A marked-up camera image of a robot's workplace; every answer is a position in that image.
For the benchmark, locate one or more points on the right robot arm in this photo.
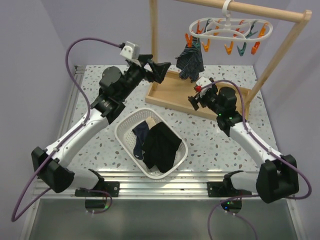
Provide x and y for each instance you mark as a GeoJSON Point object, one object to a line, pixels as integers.
{"type": "Point", "coordinates": [277, 177]}

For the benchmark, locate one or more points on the white round clip hanger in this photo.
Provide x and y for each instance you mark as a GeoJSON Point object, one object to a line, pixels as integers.
{"type": "Point", "coordinates": [231, 29]}

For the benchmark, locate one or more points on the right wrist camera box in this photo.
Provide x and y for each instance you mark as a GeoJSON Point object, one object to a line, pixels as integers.
{"type": "Point", "coordinates": [202, 85]}

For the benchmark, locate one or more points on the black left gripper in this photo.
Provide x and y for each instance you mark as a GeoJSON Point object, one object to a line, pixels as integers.
{"type": "Point", "coordinates": [159, 70]}

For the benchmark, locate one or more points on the navy striped underwear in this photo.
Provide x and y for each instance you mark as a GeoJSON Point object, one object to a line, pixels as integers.
{"type": "Point", "coordinates": [190, 63]}

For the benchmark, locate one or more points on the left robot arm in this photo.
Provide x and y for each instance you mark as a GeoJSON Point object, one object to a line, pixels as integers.
{"type": "Point", "coordinates": [51, 164]}

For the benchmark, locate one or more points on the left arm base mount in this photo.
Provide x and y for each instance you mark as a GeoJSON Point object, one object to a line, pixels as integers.
{"type": "Point", "coordinates": [99, 199]}

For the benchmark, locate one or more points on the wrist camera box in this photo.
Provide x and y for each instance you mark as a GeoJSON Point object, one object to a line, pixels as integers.
{"type": "Point", "coordinates": [202, 85]}
{"type": "Point", "coordinates": [130, 51]}

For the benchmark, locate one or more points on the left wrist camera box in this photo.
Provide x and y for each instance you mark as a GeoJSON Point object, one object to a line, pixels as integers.
{"type": "Point", "coordinates": [130, 51]}

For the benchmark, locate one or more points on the white perforated plastic basket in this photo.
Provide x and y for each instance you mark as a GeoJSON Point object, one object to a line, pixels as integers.
{"type": "Point", "coordinates": [127, 139]}

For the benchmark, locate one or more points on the navy underwear with beige band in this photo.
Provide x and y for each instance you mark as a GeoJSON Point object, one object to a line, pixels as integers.
{"type": "Point", "coordinates": [141, 131]}

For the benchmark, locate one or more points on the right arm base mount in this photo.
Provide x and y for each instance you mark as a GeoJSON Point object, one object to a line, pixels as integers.
{"type": "Point", "coordinates": [217, 189]}

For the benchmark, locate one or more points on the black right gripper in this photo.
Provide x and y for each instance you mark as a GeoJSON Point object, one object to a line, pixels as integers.
{"type": "Point", "coordinates": [214, 90]}

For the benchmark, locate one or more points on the wooden clothes rack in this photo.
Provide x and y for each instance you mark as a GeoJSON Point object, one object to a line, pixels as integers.
{"type": "Point", "coordinates": [173, 92]}

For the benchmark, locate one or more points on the black underwear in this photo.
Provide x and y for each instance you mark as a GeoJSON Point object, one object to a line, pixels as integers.
{"type": "Point", "coordinates": [160, 147]}

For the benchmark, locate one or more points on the aluminium frame rails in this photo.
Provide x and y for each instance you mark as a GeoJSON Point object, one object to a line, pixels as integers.
{"type": "Point", "coordinates": [171, 208]}

